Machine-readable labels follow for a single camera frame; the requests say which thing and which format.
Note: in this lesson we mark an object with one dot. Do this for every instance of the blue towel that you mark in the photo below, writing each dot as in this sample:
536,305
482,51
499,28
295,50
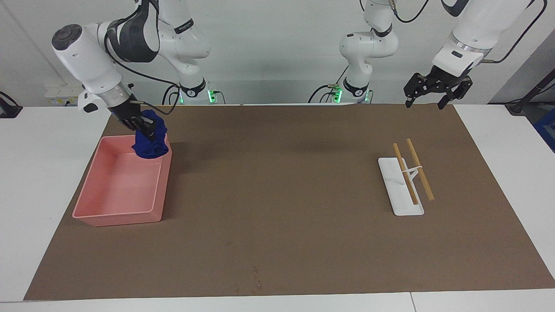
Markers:
149,145

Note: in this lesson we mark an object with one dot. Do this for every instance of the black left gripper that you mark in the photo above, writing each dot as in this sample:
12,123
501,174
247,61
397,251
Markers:
446,79

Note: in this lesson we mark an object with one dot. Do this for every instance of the wooden rod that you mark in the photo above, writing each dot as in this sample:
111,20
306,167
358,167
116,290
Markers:
411,190
422,180

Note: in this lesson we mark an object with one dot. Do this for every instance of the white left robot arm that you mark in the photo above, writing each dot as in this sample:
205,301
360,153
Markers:
472,30

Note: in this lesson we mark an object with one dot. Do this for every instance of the thin white rod band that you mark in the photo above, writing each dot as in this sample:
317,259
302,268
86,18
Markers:
414,170

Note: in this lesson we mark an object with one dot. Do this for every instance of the black stand leg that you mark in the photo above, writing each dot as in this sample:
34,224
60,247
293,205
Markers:
531,93

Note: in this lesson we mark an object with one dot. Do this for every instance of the pink plastic bin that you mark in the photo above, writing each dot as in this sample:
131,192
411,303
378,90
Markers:
117,186

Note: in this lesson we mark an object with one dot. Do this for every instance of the white rectangular tray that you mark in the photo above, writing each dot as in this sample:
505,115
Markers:
401,199

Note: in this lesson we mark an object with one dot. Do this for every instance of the blue box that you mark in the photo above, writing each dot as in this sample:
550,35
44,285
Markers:
546,130

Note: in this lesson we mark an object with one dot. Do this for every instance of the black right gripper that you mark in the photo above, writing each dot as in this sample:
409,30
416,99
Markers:
126,115

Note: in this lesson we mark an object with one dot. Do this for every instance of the brown table mat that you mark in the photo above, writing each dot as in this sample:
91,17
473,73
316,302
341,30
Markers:
282,195

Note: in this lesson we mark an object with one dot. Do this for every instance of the white wall socket strip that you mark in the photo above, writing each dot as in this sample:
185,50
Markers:
65,96

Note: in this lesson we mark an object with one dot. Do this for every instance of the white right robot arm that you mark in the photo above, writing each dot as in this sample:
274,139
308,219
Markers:
86,56

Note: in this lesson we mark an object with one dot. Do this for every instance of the black object on table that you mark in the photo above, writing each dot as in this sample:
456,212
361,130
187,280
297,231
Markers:
8,108

